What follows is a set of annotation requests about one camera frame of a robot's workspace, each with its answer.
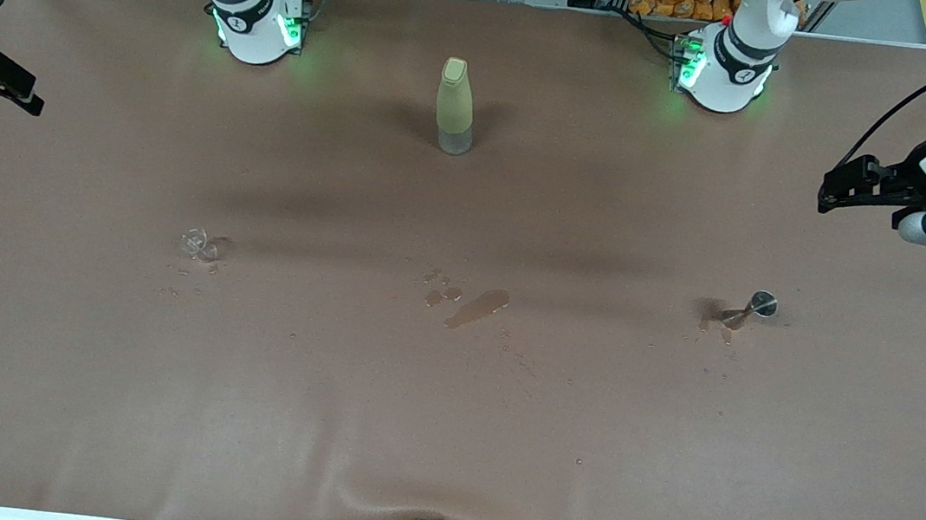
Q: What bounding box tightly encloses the steel jigger measuring cup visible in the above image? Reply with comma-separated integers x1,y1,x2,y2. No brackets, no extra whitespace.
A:
719,286,780,336

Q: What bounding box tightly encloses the clear glass beaker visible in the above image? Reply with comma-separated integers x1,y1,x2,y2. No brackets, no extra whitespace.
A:
177,225,226,266

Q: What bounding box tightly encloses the green sleeved clear bottle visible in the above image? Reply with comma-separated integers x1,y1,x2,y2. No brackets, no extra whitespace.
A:
430,55,484,158

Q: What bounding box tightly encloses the small liquid droplets cluster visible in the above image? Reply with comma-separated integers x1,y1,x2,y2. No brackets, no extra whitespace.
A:
420,266,468,311

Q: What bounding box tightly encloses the brown table mat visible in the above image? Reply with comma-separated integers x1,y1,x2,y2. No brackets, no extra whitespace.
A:
0,0,926,520

